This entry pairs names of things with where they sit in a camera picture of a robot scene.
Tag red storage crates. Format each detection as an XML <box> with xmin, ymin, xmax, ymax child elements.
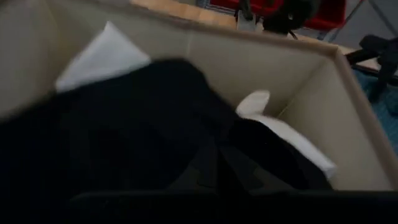
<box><xmin>210</xmin><ymin>0</ymin><xmax>347</xmax><ymax>30</ymax></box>

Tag beige fabric storage box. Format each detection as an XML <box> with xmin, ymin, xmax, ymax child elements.
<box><xmin>0</xmin><ymin>0</ymin><xmax>398</xmax><ymax>191</ymax></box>

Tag dark teal dotted garment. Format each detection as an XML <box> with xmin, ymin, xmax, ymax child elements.
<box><xmin>353</xmin><ymin>68</ymin><xmax>398</xmax><ymax>156</ymax></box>

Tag grey metal box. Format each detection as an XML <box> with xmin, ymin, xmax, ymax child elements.
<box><xmin>235</xmin><ymin>9</ymin><xmax>259</xmax><ymax>32</ymax></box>

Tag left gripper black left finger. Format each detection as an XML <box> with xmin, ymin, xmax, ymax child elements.
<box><xmin>169</xmin><ymin>138</ymin><xmax>219</xmax><ymax>191</ymax></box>

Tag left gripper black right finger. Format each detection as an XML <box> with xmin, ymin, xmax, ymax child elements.
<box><xmin>217</xmin><ymin>145</ymin><xmax>266</xmax><ymax>191</ymax></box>

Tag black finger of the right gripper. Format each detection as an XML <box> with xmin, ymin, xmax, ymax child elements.
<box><xmin>368</xmin><ymin>59</ymin><xmax>397</xmax><ymax>102</ymax></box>
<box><xmin>345</xmin><ymin>49</ymin><xmax>379</xmax><ymax>67</ymax></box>

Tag plain white garment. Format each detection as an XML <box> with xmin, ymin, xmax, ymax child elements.
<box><xmin>235</xmin><ymin>90</ymin><xmax>339</xmax><ymax>180</ymax></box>

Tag black garment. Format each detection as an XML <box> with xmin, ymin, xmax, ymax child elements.
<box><xmin>0</xmin><ymin>57</ymin><xmax>335</xmax><ymax>192</ymax></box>

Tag light grey speckled garment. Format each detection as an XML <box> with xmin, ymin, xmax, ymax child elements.
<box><xmin>55</xmin><ymin>20</ymin><xmax>152</xmax><ymax>93</ymax></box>

